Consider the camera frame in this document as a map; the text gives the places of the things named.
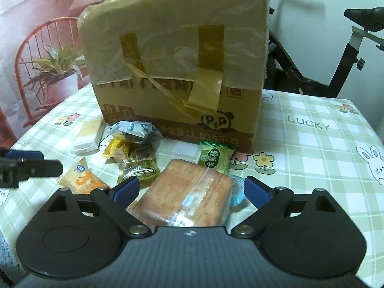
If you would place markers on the olive green snack packet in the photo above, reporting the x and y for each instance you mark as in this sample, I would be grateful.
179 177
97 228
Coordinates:
144 165

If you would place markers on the black exercise bike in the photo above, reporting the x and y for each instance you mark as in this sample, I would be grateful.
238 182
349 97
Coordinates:
282 69

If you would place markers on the cardboard box with plastic liner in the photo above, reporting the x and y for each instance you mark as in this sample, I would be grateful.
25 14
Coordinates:
168 66

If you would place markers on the printed backdrop cloth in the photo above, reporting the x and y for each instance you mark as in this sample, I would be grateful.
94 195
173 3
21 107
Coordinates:
30 21

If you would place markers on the yellow candy packet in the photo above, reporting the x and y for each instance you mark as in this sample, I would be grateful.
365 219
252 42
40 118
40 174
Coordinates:
112 150

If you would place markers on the green checked tablecloth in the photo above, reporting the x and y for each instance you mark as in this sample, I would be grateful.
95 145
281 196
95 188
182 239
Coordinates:
315 156

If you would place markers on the orange snack packet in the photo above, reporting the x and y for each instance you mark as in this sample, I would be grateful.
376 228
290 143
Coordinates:
82 178

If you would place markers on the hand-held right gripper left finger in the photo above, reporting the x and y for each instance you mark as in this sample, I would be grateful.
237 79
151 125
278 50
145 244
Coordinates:
126 190

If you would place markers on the blue and white snack wrapper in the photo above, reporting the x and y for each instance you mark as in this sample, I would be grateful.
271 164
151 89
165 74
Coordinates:
135 129

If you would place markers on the light blue snack packet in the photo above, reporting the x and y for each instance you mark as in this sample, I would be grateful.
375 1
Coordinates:
239 193

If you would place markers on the white wafer packet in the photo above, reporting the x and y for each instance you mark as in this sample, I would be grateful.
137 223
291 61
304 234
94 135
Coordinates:
87 135

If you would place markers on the bright green snack packet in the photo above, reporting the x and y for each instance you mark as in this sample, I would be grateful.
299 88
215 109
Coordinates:
216 157

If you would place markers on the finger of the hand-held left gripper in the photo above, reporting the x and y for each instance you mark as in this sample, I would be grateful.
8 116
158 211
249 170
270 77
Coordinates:
24 154
39 168

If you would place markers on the large brown biscuit pack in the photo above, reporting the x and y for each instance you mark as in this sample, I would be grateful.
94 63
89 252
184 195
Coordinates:
186 192

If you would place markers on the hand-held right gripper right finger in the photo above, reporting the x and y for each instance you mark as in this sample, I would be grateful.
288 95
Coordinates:
255 190

